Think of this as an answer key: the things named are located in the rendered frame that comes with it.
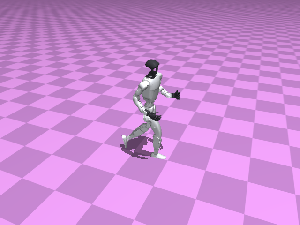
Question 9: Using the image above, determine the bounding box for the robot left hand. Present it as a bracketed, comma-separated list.
[172, 90, 180, 100]

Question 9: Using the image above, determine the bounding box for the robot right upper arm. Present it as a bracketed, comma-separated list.
[133, 80, 149, 101]

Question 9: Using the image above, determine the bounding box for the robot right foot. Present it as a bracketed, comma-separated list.
[151, 152, 166, 159]

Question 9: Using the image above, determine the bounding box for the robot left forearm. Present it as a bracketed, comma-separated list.
[161, 88, 173, 98]

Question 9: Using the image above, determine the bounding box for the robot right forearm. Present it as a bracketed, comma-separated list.
[133, 97, 147, 115]

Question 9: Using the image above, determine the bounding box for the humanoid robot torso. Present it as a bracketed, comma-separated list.
[142, 74, 160, 112]

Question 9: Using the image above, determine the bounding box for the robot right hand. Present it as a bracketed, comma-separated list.
[145, 109, 161, 121]

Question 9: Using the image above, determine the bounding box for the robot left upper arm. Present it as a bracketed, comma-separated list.
[157, 72, 163, 92]

